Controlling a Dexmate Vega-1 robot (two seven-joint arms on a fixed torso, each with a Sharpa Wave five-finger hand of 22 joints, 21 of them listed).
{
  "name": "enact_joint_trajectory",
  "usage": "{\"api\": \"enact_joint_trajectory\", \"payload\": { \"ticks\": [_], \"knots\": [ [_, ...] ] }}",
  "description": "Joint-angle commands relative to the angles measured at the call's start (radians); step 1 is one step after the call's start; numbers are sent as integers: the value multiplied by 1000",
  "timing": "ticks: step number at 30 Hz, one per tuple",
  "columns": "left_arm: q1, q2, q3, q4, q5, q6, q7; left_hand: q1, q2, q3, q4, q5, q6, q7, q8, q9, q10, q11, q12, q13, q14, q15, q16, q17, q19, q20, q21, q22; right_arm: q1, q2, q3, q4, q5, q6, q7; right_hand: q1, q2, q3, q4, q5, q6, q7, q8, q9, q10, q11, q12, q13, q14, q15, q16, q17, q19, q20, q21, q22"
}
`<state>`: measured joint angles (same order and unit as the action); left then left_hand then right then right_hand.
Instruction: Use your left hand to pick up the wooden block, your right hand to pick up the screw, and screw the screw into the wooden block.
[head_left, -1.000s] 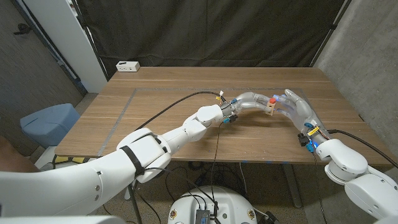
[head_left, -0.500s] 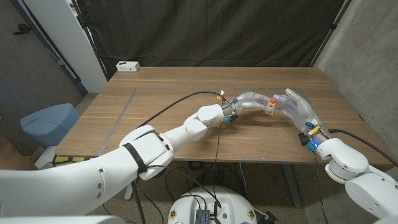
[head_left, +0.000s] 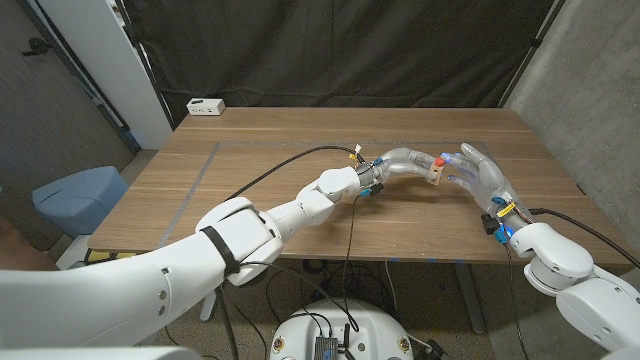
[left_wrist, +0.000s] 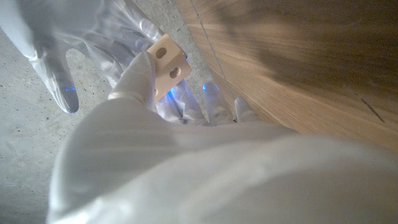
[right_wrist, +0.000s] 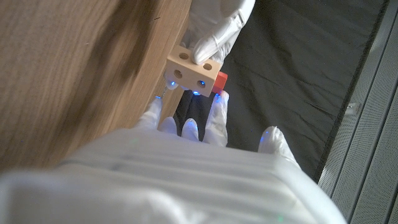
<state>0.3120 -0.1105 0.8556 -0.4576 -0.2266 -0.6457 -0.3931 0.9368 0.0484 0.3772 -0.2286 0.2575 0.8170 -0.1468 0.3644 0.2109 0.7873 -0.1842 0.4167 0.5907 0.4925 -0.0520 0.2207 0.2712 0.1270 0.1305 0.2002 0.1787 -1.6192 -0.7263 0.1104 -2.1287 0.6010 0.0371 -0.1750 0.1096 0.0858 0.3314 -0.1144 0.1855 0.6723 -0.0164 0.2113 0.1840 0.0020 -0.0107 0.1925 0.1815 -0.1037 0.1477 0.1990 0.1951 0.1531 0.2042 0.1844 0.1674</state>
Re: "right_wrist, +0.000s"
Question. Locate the red screw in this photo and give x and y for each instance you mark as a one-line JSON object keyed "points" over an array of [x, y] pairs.
{"points": [[220, 82]]}

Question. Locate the black curtain backdrop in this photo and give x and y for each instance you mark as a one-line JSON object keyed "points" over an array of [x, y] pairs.
{"points": [[295, 77]]}

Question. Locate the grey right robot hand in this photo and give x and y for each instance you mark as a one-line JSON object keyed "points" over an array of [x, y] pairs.
{"points": [[174, 183]]}

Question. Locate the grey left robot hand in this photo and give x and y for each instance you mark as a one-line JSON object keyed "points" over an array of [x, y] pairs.
{"points": [[217, 28]]}

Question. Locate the small wooden block with holes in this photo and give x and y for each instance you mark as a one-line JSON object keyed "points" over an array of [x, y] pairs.
{"points": [[192, 72]]}

